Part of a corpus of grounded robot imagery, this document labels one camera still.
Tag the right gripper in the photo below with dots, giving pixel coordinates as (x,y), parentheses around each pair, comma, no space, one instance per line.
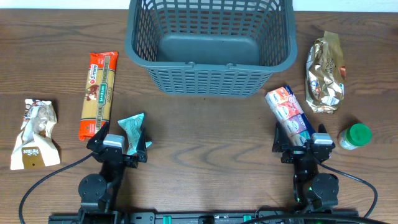
(302,154)

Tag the orange spaghetti packet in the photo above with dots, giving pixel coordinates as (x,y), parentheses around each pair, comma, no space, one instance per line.
(98,96)

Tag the green lid jar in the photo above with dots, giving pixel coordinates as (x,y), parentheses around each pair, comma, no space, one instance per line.
(355,136)

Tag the multicolour carton pack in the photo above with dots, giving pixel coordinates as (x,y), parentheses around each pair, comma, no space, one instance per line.
(289,113)

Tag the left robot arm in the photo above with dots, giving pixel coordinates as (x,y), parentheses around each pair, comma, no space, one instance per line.
(99,191)

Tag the grey plastic basket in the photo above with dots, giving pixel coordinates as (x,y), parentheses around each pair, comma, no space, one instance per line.
(211,47)

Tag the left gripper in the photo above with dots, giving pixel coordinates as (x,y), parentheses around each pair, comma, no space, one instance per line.
(142,155)

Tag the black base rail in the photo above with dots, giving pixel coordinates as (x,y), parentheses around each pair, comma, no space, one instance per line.
(159,218)

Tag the teal snack wrapper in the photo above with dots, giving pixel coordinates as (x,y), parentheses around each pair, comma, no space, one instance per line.
(132,127)

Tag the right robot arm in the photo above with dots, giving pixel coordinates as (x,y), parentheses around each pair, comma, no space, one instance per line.
(313,191)

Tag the gold coffee bag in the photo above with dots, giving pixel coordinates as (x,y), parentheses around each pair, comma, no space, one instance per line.
(325,74)

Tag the white brown snack bag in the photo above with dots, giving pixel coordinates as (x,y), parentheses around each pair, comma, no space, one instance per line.
(34,147)

